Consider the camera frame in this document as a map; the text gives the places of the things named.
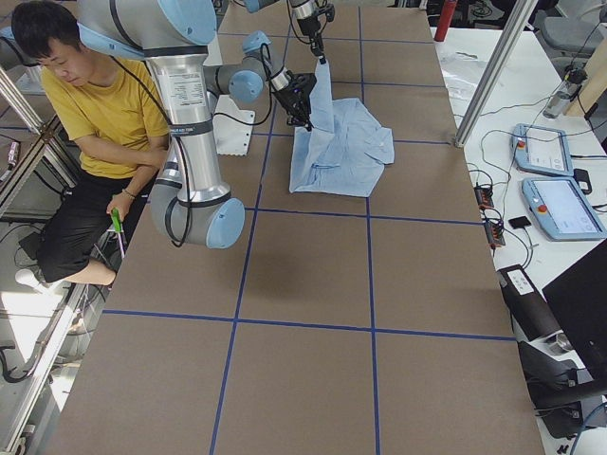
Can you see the red bottle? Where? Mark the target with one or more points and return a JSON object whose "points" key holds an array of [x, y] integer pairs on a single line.
{"points": [[444, 22]]}

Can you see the clear plastic bag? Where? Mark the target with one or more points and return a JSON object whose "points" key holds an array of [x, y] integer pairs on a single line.
{"points": [[461, 73]]}

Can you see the lower blue teach pendant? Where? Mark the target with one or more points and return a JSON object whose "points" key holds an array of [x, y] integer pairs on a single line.
{"points": [[561, 209]]}

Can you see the right orange-port USB hub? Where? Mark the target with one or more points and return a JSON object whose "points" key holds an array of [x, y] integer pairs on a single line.
{"points": [[495, 233]]}

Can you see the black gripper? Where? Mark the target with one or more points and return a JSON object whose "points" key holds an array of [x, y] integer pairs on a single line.
{"points": [[287, 98], [308, 27]]}

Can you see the upper blue teach pendant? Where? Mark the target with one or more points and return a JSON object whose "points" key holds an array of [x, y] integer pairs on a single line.
{"points": [[542, 150]]}

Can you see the light blue button-up shirt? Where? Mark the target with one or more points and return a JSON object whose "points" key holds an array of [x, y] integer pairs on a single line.
{"points": [[346, 150]]}

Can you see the person in yellow shirt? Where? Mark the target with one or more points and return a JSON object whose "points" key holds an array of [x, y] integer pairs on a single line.
{"points": [[107, 107]]}

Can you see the grey aluminium frame post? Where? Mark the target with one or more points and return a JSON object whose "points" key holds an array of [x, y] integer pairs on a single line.
{"points": [[508, 39]]}

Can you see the black monitor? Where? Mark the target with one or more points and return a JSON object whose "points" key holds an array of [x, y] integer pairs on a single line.
{"points": [[577, 300]]}

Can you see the blue teach pendant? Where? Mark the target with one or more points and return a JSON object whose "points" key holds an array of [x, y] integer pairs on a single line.
{"points": [[561, 209], [542, 150]]}

